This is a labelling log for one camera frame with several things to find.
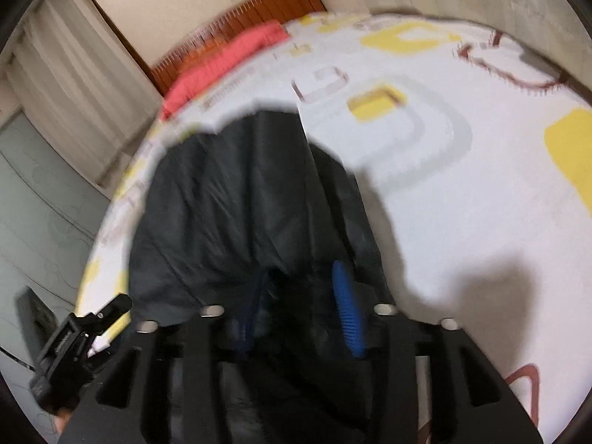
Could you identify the black rectangular object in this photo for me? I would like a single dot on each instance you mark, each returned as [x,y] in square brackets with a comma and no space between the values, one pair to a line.
[37,321]

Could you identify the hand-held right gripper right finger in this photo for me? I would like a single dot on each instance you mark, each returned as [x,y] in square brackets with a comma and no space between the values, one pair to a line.
[349,310]

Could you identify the large black garment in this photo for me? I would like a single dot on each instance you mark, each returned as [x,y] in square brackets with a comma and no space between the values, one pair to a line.
[222,203]

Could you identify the wooden headboard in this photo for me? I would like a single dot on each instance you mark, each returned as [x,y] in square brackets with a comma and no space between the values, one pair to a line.
[259,14]

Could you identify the person's left hand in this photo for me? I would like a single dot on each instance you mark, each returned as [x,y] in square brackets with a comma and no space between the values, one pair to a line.
[62,422]

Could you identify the white curtain beside glass partition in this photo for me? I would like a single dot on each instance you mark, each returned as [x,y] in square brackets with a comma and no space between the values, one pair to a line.
[74,69]

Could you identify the red pillow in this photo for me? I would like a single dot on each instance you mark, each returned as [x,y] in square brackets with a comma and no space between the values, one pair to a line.
[217,62]

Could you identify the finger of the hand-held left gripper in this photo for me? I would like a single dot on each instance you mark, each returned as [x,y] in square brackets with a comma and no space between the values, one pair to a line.
[111,310]

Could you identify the brown wall trim strip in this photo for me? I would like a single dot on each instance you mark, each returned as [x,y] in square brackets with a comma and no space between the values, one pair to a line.
[115,23]

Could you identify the white patterned bed sheet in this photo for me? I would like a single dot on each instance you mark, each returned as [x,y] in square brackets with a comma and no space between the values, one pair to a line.
[462,222]

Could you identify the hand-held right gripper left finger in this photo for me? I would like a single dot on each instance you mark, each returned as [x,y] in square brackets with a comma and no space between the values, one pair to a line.
[247,321]

